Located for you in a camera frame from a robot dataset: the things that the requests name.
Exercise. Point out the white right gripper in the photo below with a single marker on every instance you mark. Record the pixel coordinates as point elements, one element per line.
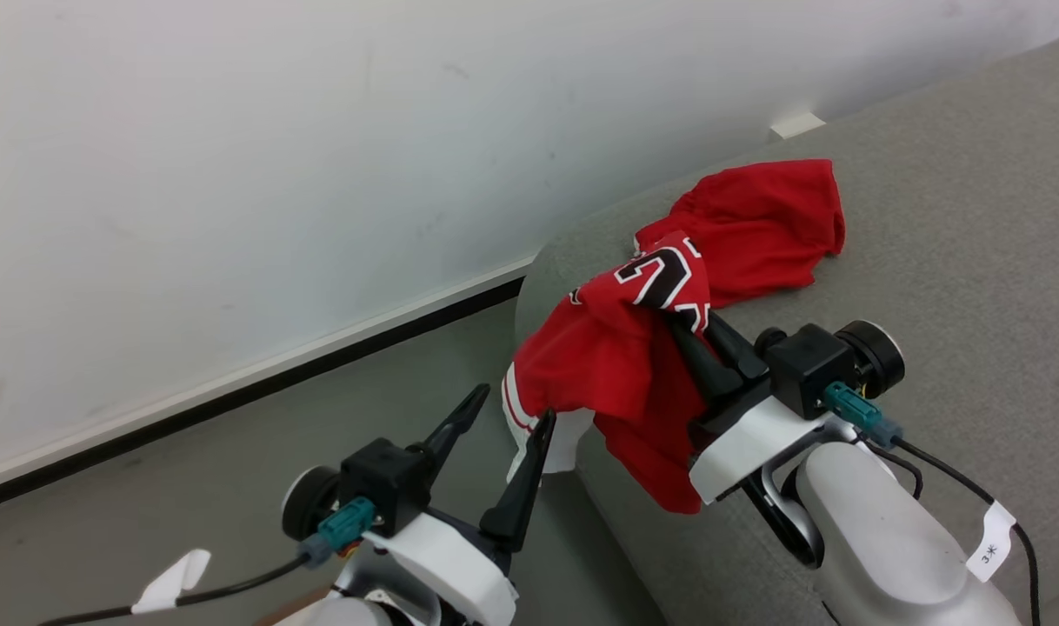
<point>747,443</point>

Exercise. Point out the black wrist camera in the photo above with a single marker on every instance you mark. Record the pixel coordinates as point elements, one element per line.
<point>808,365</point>
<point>386,478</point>

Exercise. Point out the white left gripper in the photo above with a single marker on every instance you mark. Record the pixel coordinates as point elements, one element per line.
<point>451,565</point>

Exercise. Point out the red shorts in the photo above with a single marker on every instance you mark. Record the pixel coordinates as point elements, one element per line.
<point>764,226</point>

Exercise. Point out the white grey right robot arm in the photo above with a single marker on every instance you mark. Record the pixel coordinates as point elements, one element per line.
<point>877,530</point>

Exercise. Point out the small white wall plate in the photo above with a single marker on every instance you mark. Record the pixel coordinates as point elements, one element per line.
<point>797,125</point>

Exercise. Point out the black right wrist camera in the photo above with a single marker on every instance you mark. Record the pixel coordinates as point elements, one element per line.
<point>808,365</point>

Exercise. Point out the grey fabric sofa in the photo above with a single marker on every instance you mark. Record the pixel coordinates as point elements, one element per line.
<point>973,217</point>

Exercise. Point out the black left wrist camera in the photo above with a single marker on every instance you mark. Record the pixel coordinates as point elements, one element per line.
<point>386,478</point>

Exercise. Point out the red white basketball jersey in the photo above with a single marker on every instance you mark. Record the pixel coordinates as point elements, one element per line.
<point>599,356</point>

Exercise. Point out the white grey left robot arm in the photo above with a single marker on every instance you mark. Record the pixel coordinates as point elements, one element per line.
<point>356,613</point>

